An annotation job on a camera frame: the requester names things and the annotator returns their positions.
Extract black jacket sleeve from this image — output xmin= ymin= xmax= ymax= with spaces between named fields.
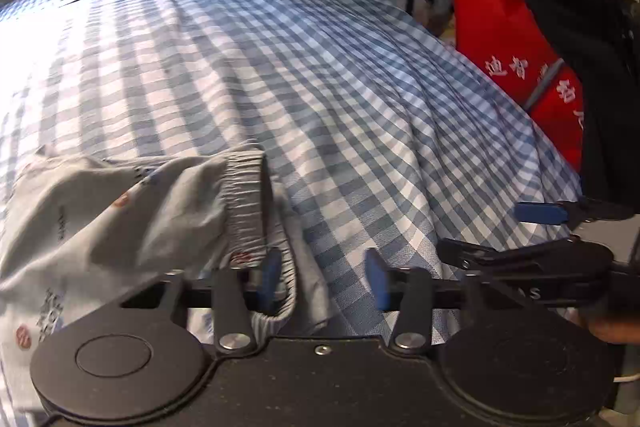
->
xmin=525 ymin=0 xmax=639 ymax=209

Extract red bag with white characters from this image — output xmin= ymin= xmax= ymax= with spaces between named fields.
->
xmin=454 ymin=0 xmax=584 ymax=170

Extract blue white checked bedsheet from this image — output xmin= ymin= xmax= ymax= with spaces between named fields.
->
xmin=1 ymin=0 xmax=579 ymax=336

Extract light grey printed pants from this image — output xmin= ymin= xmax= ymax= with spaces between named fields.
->
xmin=1 ymin=143 xmax=331 ymax=412

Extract person's right hand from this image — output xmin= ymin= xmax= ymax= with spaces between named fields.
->
xmin=574 ymin=305 xmax=640 ymax=345

